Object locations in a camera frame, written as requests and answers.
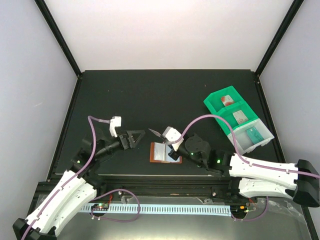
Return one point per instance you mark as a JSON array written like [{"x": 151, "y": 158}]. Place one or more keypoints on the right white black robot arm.
[{"x": 251, "y": 177}]

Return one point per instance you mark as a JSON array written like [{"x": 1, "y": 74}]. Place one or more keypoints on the left black frame post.
[{"x": 48, "y": 17}]

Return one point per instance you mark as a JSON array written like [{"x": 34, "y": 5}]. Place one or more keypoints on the red white card in bin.
[{"x": 227, "y": 100}]

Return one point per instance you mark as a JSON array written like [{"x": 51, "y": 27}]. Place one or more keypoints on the circuit board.
[
  {"x": 100, "y": 207},
  {"x": 240, "y": 209}
]

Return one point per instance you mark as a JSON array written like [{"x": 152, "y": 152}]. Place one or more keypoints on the black frame post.
[
  {"x": 48, "y": 17},
  {"x": 283, "y": 27}
]

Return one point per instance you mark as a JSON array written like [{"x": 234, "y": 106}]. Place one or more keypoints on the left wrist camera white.
[{"x": 114, "y": 123}]

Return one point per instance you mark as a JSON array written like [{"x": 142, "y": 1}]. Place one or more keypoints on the right black frame post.
[{"x": 283, "y": 27}]

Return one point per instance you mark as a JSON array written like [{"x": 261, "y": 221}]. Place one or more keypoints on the brown leather card holder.
[{"x": 159, "y": 153}]

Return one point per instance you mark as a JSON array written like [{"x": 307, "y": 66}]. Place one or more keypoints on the green plastic bin middle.
[{"x": 227, "y": 112}]

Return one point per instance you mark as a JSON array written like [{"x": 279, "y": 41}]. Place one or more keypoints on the right circuit board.
[{"x": 240, "y": 209}]

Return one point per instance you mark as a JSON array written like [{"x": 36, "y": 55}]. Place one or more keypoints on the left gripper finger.
[
  {"x": 135, "y": 139},
  {"x": 136, "y": 132}
]

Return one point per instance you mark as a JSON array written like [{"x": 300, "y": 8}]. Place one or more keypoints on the left circuit board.
[{"x": 100, "y": 207}]

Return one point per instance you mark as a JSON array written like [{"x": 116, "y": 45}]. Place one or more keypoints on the white card in middle bin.
[{"x": 240, "y": 117}]

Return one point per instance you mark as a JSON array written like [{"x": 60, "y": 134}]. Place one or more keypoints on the green plastic bin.
[
  {"x": 213, "y": 100},
  {"x": 227, "y": 112}
]

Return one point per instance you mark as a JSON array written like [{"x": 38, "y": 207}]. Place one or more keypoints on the white pink patterned card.
[{"x": 156, "y": 133}]

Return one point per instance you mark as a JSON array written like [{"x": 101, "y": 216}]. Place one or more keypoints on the black aluminium rail base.
[{"x": 221, "y": 189}]

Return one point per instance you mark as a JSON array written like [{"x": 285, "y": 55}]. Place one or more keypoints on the teal VIP credit card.
[{"x": 254, "y": 135}]

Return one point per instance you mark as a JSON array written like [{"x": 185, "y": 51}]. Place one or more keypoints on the white slotted cable duct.
[{"x": 162, "y": 209}]

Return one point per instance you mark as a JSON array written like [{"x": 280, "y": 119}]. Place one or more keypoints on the green plastic bin far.
[{"x": 213, "y": 100}]

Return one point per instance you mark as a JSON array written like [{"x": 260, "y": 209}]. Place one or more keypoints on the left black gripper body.
[{"x": 125, "y": 146}]

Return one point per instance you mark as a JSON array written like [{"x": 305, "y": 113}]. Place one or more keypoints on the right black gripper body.
[{"x": 172, "y": 154}]

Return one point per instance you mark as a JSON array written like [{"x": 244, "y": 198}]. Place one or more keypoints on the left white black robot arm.
[{"x": 78, "y": 186}]

